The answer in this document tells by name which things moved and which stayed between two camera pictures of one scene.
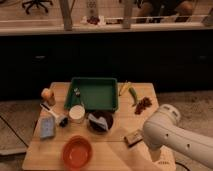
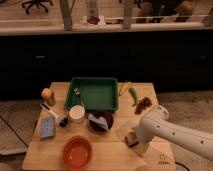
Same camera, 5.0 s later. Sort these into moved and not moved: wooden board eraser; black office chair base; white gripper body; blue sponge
Moved: white gripper body
Not moved: wooden board eraser; black office chair base; blue sponge
